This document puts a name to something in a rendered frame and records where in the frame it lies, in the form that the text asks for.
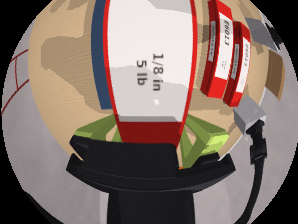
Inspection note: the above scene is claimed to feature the white box with red edges labelled e6013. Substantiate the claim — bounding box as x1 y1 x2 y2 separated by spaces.
223 21 251 107

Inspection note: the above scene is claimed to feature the white box with red trim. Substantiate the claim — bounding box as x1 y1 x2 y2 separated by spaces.
200 0 234 99

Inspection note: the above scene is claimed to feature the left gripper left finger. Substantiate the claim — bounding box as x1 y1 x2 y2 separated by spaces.
73 113 122 142

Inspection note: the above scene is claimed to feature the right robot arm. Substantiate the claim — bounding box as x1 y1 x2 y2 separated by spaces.
265 23 283 50

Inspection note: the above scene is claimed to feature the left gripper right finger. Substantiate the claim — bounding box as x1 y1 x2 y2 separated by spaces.
179 114 229 169

